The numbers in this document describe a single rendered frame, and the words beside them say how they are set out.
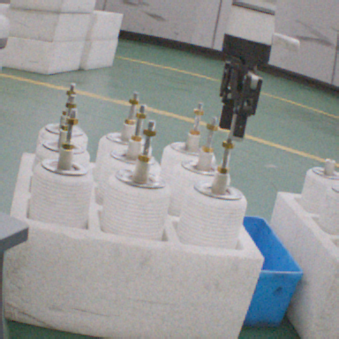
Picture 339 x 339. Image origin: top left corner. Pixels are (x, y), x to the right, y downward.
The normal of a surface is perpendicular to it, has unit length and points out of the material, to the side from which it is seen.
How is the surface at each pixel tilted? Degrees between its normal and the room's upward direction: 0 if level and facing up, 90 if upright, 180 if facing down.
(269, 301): 92
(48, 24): 90
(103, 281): 90
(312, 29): 90
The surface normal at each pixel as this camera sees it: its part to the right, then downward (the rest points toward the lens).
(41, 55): -0.32, 0.18
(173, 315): 0.15, 0.29
